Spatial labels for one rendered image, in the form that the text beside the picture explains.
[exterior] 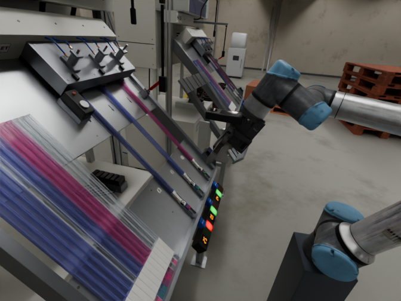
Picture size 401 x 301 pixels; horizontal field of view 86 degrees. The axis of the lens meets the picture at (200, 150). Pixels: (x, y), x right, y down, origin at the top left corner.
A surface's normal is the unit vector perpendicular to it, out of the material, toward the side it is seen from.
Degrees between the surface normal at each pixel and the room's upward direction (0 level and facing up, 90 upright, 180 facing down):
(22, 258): 43
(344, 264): 97
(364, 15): 90
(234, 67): 90
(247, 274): 0
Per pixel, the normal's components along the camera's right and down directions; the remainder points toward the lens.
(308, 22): -0.15, 0.46
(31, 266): 0.71, -0.52
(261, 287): 0.07, -0.88
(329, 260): -0.61, 0.44
